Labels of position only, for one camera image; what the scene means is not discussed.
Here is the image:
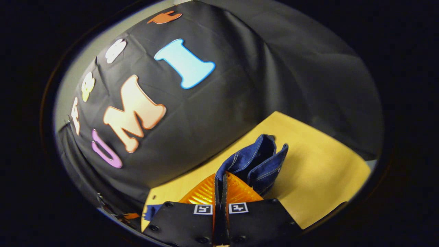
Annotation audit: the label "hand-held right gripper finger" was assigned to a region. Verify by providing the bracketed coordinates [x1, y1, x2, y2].
[142, 173, 222, 246]
[221, 172, 302, 246]

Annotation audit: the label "blue denim jeans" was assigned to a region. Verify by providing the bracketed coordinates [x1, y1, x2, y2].
[142, 134, 289, 222]

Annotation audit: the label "black backdrop cloth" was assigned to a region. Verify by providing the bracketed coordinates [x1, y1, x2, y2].
[55, 0, 384, 215]

